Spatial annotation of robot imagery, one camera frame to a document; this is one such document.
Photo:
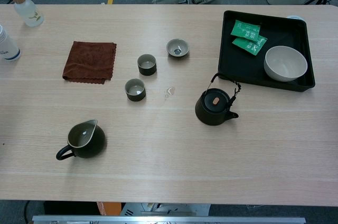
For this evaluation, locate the white robot base unit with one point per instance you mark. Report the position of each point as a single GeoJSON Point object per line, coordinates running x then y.
{"type": "Point", "coordinates": [163, 209]}

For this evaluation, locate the small grey cup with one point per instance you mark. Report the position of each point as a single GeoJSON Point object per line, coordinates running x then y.
{"type": "Point", "coordinates": [135, 97]}
{"type": "Point", "coordinates": [146, 71]}
{"type": "Point", "coordinates": [171, 47]}

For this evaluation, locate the brown folded cloth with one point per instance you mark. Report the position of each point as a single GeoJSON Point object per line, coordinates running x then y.
{"type": "Point", "coordinates": [89, 60]}

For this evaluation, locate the green tea packet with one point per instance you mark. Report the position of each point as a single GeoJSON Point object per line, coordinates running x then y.
{"type": "Point", "coordinates": [241, 29]}
{"type": "Point", "coordinates": [251, 46]}

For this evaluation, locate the beige bowl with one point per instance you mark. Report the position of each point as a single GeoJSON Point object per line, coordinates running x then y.
{"type": "Point", "coordinates": [285, 63]}

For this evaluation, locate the orange object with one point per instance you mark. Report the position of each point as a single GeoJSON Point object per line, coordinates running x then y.
{"type": "Point", "coordinates": [108, 208]}

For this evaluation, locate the black square tray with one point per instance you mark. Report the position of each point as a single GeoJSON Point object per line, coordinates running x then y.
{"type": "Point", "coordinates": [280, 33]}

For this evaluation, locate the white round lid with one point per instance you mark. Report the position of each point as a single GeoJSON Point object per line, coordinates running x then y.
{"type": "Point", "coordinates": [294, 17]}

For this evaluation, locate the black equipment box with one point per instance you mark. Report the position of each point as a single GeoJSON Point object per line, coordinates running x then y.
{"type": "Point", "coordinates": [68, 208]}

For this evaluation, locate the frosted glass bottle with cork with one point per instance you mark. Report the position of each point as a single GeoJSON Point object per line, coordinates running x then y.
{"type": "Point", "coordinates": [29, 12]}

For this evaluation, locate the white bottle with blue band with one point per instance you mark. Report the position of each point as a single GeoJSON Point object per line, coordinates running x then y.
{"type": "Point", "coordinates": [8, 47]}

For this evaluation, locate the aluminium rail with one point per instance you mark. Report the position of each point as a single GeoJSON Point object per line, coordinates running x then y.
{"type": "Point", "coordinates": [169, 220]}

